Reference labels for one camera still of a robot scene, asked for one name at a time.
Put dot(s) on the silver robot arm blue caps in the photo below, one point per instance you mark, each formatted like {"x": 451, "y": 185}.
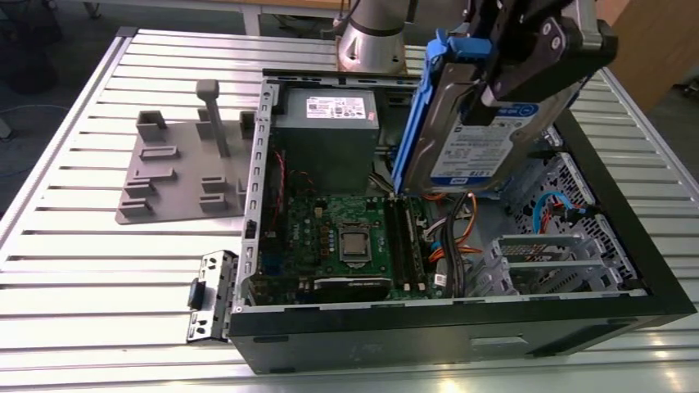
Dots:
{"x": 370, "y": 49}

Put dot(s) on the brown wooden cabinet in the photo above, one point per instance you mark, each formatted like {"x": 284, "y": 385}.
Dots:
{"x": 665, "y": 41}

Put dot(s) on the CPU socket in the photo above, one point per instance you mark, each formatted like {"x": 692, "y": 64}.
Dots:
{"x": 354, "y": 225}

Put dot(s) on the green motherboard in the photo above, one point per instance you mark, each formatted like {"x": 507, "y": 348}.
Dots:
{"x": 354, "y": 209}

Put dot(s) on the grey power supply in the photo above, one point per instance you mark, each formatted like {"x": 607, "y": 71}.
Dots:
{"x": 326, "y": 155}

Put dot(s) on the wooden desk white frame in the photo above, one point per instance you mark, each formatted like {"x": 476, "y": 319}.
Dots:
{"x": 294, "y": 5}

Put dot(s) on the black graphics card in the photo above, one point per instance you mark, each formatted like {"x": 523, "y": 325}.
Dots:
{"x": 349, "y": 286}

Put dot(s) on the hard disk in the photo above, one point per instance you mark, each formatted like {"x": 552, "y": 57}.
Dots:
{"x": 469, "y": 163}

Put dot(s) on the metal disk bay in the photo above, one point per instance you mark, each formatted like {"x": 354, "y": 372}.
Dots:
{"x": 551, "y": 265}

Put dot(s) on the silver CPU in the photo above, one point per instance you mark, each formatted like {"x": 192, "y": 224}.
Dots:
{"x": 354, "y": 245}

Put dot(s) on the black RAM stick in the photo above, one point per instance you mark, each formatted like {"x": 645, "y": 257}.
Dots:
{"x": 413, "y": 245}

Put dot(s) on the grey parts rack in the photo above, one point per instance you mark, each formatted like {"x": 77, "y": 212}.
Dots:
{"x": 180, "y": 192}

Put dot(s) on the black PC case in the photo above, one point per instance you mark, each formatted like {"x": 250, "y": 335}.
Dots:
{"x": 381, "y": 344}

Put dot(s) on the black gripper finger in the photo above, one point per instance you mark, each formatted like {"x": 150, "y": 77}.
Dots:
{"x": 479, "y": 18}
{"x": 519, "y": 61}

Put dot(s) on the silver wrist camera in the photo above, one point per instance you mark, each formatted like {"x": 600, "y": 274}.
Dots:
{"x": 589, "y": 37}

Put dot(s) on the metal slot retainer bracket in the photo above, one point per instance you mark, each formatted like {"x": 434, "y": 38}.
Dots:
{"x": 214, "y": 286}

